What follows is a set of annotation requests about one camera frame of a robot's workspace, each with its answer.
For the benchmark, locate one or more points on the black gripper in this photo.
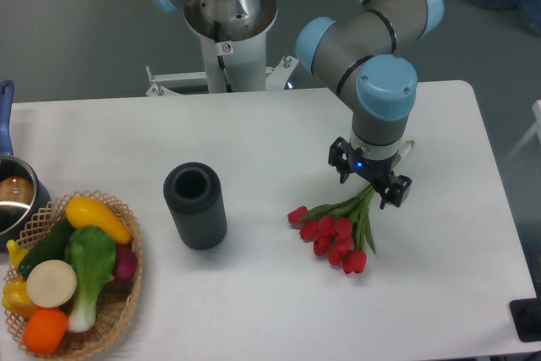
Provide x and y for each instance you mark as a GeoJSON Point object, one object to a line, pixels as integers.
{"type": "Point", "coordinates": [393, 189]}

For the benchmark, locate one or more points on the red tulip bouquet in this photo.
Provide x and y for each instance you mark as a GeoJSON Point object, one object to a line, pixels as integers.
{"type": "Point", "coordinates": [338, 231]}

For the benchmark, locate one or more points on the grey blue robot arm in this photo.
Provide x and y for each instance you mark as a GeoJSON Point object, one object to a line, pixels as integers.
{"type": "Point", "coordinates": [356, 60]}

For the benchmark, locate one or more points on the white object right edge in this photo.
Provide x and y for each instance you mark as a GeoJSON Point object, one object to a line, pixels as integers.
{"type": "Point", "coordinates": [532, 132]}

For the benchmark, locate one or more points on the dark grey ribbed vase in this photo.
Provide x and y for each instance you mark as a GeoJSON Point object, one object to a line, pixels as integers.
{"type": "Point", "coordinates": [194, 198]}

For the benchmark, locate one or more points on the black device at edge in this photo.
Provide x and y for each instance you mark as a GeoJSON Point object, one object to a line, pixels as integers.
{"type": "Point", "coordinates": [526, 317]}

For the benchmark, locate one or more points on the purple red radish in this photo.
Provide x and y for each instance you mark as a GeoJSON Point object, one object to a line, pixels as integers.
{"type": "Point", "coordinates": [126, 263]}

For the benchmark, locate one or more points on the woven wicker basket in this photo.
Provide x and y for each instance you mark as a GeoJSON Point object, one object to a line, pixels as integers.
{"type": "Point", "coordinates": [117, 301]}

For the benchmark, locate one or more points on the green bok choy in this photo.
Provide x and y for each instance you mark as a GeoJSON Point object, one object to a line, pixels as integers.
{"type": "Point", "coordinates": [91, 253]}

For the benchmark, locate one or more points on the yellow squash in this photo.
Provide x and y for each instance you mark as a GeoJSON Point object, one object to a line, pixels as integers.
{"type": "Point", "coordinates": [82, 211]}

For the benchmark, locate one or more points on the dark green cucumber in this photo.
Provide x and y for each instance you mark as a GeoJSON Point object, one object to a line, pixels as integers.
{"type": "Point", "coordinates": [51, 247]}

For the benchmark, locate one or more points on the cream round slice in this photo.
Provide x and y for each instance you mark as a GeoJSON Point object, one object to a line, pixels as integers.
{"type": "Point", "coordinates": [51, 284]}

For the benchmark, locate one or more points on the orange fruit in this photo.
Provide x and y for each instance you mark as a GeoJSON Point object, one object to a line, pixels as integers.
{"type": "Point", "coordinates": [45, 330]}

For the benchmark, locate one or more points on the yellow banana tip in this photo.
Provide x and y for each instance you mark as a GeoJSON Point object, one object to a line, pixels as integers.
{"type": "Point", "coordinates": [16, 253]}

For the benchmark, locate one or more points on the yellow bell pepper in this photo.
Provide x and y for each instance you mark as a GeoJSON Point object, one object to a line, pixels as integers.
{"type": "Point", "coordinates": [16, 299]}

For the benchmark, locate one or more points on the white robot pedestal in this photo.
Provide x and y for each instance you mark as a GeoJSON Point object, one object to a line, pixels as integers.
{"type": "Point", "coordinates": [233, 38]}

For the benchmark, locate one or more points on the blue handled saucepan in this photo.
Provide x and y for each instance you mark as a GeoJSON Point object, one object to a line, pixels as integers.
{"type": "Point", "coordinates": [22, 192]}

